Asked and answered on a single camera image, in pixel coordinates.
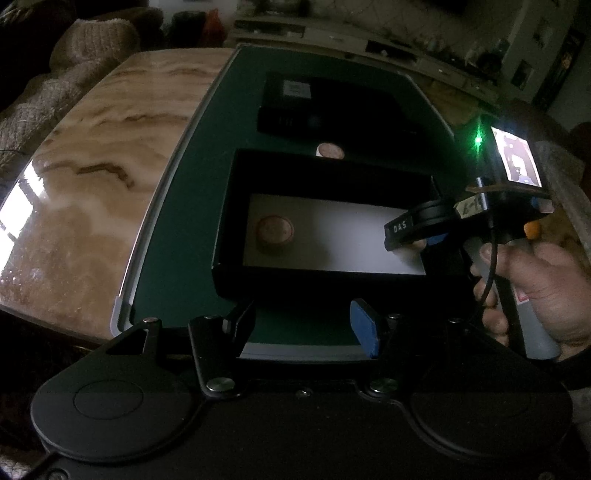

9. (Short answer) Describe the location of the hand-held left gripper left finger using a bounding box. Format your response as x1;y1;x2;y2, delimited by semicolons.
106;300;257;398

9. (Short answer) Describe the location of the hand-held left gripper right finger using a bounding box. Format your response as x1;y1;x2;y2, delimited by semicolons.
350;299;513;398

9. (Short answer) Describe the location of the black box white lining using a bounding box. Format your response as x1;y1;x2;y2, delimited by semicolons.
211;148;472;305

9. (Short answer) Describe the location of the black box lid white label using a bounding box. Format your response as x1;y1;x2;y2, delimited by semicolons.
257;73;419;139

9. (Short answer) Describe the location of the person's right hand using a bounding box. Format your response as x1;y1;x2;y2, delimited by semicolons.
471;240;591;356

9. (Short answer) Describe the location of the pale fuzzy blanket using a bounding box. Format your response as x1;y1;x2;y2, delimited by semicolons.
536;138;591;259

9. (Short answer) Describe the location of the dark red armchair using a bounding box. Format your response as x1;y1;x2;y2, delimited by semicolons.
503;99;591;153

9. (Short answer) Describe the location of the green desk mat silver edge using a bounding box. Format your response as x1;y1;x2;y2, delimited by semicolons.
111;44;472;363

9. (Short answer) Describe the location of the red bag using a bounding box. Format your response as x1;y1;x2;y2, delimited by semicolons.
203;8;225;40

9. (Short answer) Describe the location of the dark brown sofa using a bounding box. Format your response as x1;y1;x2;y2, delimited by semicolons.
0;0;162;112

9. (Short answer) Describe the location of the black cable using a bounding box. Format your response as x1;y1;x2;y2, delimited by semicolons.
480;217;502;308

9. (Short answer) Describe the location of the dark wall panel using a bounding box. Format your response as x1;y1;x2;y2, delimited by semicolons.
536;28;585;109

